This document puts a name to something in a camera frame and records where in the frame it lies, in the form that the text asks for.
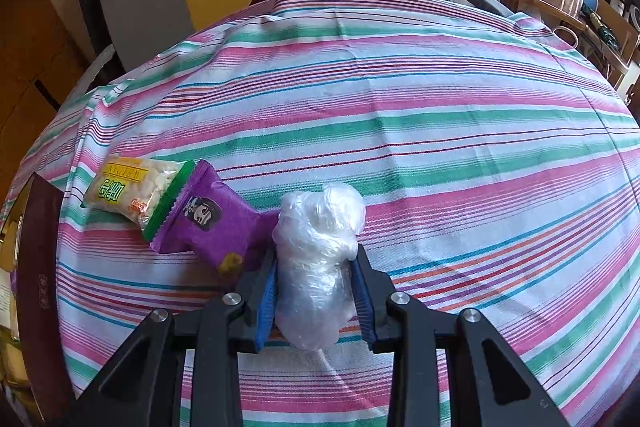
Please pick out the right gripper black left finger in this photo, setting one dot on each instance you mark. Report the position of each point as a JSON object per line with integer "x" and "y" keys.
{"x": 141, "y": 384}

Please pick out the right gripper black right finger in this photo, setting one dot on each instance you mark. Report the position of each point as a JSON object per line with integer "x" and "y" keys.
{"x": 488, "y": 383}

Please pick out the purple snack packet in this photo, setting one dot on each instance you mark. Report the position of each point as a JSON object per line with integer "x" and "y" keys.
{"x": 214, "y": 222}

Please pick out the green yellow snack packet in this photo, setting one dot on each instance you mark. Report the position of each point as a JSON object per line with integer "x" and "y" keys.
{"x": 142, "y": 190}

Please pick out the white plastic bag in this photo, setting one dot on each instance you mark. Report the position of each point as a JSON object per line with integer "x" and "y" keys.
{"x": 316, "y": 238}

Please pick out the gold cardboard storage box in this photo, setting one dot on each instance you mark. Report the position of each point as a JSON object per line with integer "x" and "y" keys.
{"x": 31, "y": 347}

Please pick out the striped pink green tablecloth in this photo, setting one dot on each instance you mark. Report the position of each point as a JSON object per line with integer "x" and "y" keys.
{"x": 500, "y": 171}

